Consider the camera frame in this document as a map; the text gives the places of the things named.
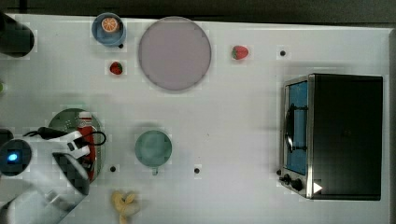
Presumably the peeled banana toy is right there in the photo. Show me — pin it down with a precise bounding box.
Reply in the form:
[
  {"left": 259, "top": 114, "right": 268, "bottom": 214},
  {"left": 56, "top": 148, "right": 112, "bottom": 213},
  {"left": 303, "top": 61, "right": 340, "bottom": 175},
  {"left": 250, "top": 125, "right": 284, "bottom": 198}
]
[{"left": 111, "top": 190, "right": 140, "bottom": 224}]

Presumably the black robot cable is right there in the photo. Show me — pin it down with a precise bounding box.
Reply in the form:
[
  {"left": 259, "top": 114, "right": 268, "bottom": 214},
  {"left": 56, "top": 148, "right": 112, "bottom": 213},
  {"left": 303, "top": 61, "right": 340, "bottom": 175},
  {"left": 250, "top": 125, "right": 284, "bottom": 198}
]
[{"left": 22, "top": 126, "right": 107, "bottom": 147}]

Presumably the large grey plate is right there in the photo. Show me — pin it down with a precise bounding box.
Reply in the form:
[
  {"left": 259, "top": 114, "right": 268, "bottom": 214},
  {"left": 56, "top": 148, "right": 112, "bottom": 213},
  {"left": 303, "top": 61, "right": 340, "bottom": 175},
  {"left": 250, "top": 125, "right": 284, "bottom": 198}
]
[{"left": 138, "top": 17, "right": 211, "bottom": 91}]

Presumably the small red strawberry toy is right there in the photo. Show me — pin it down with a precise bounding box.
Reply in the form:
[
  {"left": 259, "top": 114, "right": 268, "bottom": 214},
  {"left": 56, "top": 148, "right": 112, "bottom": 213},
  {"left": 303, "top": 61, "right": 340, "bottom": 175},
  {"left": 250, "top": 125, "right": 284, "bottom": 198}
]
[{"left": 109, "top": 62, "right": 123, "bottom": 75}]

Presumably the blue bowl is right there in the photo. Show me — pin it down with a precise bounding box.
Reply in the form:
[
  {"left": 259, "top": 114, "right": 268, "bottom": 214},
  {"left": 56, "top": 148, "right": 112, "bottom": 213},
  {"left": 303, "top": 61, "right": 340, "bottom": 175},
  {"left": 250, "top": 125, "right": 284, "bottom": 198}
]
[{"left": 92, "top": 12, "right": 126, "bottom": 47}]

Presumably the green oval strainer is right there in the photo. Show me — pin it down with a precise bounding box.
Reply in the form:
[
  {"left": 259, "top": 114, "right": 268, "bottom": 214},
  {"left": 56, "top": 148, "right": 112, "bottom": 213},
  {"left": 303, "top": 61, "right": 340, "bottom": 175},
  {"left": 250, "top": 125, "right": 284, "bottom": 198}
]
[{"left": 49, "top": 108, "right": 106, "bottom": 179}]

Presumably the red ketchup bottle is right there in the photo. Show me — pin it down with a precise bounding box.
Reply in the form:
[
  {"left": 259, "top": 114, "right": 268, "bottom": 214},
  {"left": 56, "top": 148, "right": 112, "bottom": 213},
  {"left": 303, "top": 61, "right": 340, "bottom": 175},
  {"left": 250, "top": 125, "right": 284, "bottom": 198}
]
[{"left": 78, "top": 111, "right": 96, "bottom": 182}]

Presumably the orange slice toy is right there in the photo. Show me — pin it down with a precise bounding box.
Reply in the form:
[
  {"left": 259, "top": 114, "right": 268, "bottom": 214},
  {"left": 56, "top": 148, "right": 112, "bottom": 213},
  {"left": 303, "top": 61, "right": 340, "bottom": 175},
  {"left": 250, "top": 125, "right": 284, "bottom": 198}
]
[{"left": 101, "top": 17, "right": 120, "bottom": 34}]

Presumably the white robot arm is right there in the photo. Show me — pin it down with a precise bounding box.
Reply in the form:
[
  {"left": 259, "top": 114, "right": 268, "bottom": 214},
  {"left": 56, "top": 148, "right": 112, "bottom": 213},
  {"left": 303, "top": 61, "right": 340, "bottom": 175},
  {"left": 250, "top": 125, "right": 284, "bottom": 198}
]
[{"left": 1, "top": 131, "right": 90, "bottom": 224}]

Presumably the black cylinder container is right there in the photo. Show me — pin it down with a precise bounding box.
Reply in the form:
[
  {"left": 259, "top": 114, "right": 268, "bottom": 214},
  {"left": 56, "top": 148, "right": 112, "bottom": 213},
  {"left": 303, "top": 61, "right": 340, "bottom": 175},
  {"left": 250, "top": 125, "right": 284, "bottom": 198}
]
[{"left": 0, "top": 12, "right": 35, "bottom": 58}]

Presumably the large red strawberry toy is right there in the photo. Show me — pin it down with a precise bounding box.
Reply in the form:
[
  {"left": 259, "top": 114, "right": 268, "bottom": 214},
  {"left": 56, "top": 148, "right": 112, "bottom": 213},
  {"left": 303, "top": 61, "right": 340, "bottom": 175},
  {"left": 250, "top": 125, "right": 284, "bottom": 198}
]
[{"left": 232, "top": 46, "right": 249, "bottom": 60}]

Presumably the black toaster oven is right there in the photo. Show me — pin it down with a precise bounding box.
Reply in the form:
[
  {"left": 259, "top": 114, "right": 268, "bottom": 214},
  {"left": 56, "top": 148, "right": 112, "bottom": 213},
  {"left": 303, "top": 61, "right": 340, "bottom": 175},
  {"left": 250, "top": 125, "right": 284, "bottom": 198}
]
[{"left": 276, "top": 74, "right": 384, "bottom": 201}]

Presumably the small black cylinder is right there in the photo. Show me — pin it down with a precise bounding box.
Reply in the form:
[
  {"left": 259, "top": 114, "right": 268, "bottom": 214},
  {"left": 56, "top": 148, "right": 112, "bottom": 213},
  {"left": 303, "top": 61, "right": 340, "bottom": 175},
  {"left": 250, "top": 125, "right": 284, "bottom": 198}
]
[{"left": 0, "top": 129, "right": 14, "bottom": 145}]

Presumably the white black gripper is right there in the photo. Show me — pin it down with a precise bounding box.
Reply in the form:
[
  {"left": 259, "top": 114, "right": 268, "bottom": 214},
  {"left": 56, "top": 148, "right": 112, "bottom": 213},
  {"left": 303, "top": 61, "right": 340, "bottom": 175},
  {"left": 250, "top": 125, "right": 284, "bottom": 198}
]
[{"left": 48, "top": 130, "right": 90, "bottom": 159}]

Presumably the green cup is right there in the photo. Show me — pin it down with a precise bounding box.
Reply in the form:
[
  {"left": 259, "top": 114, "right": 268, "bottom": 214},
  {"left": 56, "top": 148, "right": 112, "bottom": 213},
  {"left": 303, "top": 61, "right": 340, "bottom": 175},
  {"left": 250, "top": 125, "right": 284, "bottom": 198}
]
[{"left": 134, "top": 130, "right": 173, "bottom": 175}]

